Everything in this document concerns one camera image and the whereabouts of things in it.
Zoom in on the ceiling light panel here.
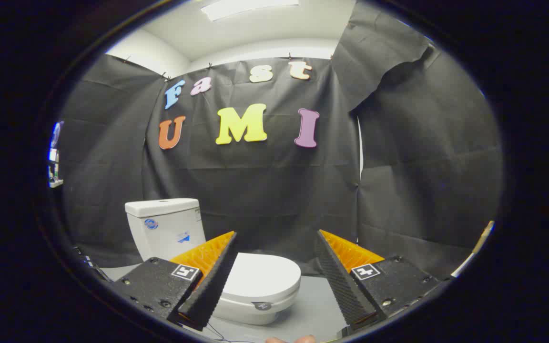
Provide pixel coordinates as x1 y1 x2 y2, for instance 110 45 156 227
201 0 300 22

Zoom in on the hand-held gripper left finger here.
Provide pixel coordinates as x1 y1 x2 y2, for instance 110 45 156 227
110 231 238 332

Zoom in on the black electronic device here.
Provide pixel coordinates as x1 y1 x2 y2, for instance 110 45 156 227
72 245 111 282

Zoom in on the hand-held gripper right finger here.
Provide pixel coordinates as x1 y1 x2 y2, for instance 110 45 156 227
315 229 442 329

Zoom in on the black backdrop cloth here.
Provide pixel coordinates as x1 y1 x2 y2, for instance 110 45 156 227
60 0 504 280

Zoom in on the white toilet bowl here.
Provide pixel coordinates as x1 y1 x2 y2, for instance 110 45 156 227
212 298 299 326

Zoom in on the thin black cable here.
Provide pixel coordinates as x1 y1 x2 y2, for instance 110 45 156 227
205 322 256 343

